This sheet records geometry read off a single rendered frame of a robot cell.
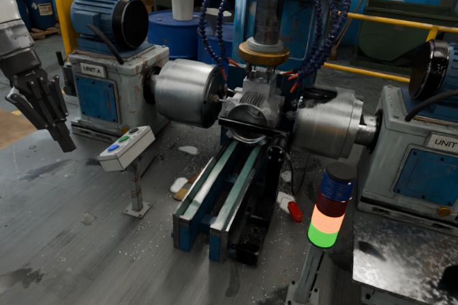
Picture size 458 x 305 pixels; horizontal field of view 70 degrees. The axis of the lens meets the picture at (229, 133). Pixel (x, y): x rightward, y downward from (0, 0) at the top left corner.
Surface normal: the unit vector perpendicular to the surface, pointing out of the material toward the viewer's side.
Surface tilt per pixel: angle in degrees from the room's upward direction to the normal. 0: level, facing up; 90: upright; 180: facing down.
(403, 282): 0
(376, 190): 89
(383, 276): 0
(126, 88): 89
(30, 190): 0
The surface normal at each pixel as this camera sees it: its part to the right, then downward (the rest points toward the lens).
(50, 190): 0.07, -0.85
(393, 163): -0.33, 0.47
